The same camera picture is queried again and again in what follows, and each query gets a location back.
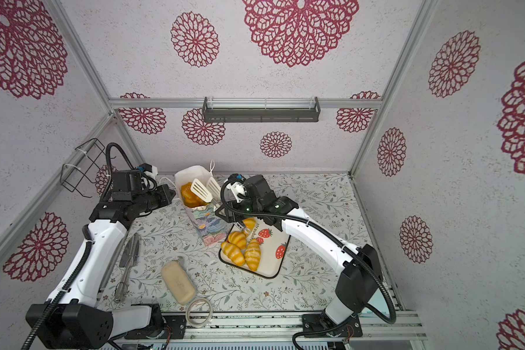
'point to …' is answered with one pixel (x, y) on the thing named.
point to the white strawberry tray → (273, 243)
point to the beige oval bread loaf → (178, 282)
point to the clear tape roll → (207, 321)
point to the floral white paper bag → (208, 224)
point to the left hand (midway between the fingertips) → (174, 196)
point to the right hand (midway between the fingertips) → (220, 207)
